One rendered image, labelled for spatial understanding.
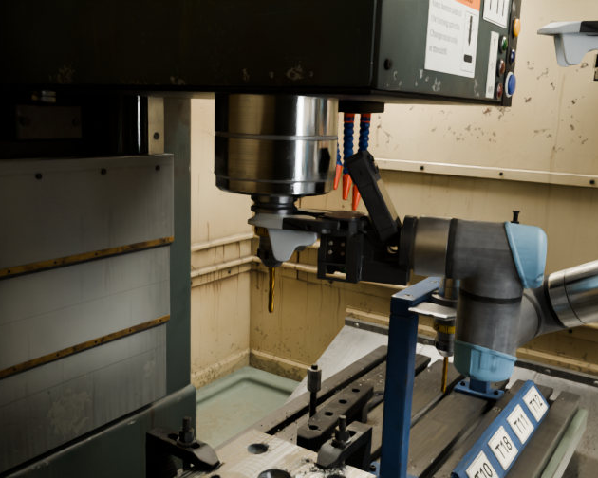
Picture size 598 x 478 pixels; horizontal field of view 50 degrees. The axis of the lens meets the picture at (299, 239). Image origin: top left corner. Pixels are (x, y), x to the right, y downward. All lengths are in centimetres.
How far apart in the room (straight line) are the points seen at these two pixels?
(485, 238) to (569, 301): 16
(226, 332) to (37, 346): 109
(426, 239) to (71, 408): 76
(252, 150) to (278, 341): 149
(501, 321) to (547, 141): 98
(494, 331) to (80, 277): 72
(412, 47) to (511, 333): 35
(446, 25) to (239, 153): 28
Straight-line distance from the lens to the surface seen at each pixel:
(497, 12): 95
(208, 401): 211
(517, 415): 134
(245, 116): 77
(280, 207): 82
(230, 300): 215
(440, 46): 76
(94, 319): 123
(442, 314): 98
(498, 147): 175
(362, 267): 81
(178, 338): 146
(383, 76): 64
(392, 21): 65
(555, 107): 172
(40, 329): 117
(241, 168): 77
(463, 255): 77
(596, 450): 168
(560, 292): 88
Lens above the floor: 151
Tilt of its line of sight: 11 degrees down
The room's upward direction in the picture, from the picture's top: 2 degrees clockwise
